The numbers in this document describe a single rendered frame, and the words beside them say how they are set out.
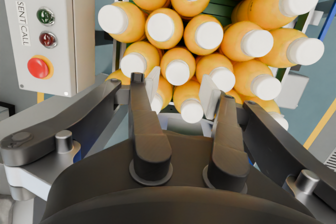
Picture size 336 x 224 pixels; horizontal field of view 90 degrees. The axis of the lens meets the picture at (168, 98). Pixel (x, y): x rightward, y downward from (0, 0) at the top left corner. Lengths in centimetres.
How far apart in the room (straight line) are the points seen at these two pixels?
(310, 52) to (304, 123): 161
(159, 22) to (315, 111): 176
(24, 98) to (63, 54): 173
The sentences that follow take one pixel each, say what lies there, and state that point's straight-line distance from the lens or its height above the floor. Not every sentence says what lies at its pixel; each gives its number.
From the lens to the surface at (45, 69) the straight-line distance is 36.
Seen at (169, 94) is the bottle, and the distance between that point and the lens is 34.
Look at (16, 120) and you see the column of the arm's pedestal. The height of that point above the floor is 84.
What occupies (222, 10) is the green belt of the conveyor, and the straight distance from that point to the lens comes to 50.
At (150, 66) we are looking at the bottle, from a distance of 31.
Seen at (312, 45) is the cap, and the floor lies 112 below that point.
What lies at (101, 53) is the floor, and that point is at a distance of 153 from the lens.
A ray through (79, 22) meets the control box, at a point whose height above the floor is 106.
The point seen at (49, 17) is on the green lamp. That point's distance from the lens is 34.
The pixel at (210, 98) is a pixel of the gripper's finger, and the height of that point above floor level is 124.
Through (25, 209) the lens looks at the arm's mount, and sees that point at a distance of 70.
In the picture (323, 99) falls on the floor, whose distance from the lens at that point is 190.
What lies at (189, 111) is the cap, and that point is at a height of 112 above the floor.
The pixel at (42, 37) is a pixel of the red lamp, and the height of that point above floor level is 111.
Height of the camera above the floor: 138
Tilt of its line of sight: 69 degrees down
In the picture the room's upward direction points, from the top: 170 degrees counter-clockwise
